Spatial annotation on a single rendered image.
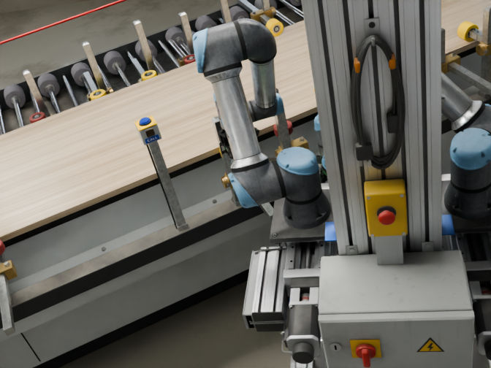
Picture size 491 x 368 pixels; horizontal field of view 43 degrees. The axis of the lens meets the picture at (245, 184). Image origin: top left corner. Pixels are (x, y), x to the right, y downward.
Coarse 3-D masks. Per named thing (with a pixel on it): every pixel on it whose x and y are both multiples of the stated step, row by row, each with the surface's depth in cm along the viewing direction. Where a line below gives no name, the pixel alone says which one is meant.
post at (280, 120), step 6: (282, 114) 247; (276, 120) 250; (282, 120) 248; (276, 126) 253; (282, 126) 250; (282, 132) 252; (288, 132) 253; (282, 138) 253; (288, 138) 254; (282, 144) 255; (288, 144) 256
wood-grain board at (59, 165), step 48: (480, 0) 318; (288, 48) 318; (144, 96) 309; (192, 96) 300; (288, 96) 283; (0, 144) 301; (48, 144) 292; (96, 144) 283; (192, 144) 268; (0, 192) 269; (48, 192) 261; (96, 192) 255
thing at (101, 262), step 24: (480, 96) 288; (192, 216) 263; (216, 216) 260; (240, 216) 263; (144, 240) 257; (168, 240) 255; (192, 240) 260; (96, 264) 251; (120, 264) 252; (144, 264) 256; (24, 288) 249; (48, 288) 246; (72, 288) 249; (0, 312) 241; (24, 312) 245
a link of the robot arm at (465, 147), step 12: (468, 132) 178; (480, 132) 177; (456, 144) 176; (468, 144) 175; (480, 144) 174; (456, 156) 175; (468, 156) 173; (480, 156) 172; (456, 168) 178; (468, 168) 174; (480, 168) 174; (456, 180) 180; (468, 180) 177; (480, 180) 177
